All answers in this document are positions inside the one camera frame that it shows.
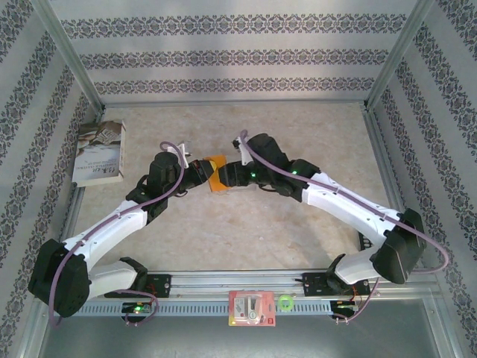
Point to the orange and blue card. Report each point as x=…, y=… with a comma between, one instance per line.
x=218, y=179

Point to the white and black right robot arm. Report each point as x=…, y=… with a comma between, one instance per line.
x=346, y=201

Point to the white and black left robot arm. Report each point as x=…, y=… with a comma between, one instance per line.
x=104, y=231

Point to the paperback book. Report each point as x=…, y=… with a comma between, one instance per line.
x=98, y=156

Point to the red blister pack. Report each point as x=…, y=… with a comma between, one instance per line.
x=251, y=307

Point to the circuit board with green light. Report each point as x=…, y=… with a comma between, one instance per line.
x=138, y=308

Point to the small circuit board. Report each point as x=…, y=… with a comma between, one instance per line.
x=344, y=306

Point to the aluminium mounting rail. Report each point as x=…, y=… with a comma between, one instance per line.
x=231, y=279

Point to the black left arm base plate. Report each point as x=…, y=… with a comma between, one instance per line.
x=164, y=285

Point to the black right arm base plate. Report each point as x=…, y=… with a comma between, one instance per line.
x=313, y=283

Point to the aluminium frame post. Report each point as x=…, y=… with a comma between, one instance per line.
x=398, y=52
x=67, y=52

